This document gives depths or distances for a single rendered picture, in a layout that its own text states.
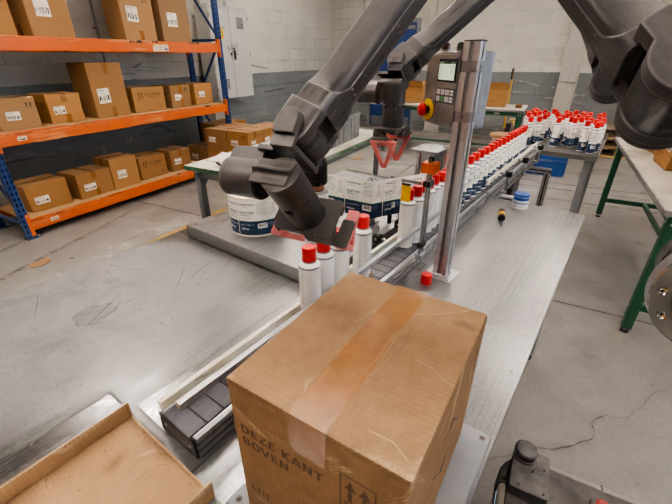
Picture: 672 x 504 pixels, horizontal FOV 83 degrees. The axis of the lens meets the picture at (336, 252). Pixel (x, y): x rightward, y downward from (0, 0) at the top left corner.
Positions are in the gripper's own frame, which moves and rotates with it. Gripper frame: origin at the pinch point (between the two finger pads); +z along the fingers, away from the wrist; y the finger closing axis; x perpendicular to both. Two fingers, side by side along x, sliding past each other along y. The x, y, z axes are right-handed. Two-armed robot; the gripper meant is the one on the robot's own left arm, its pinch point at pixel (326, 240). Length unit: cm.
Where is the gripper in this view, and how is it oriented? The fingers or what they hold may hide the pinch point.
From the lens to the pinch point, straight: 66.6
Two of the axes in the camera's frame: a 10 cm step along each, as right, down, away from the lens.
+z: 3.0, 4.3, 8.5
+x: -3.4, 8.8, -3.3
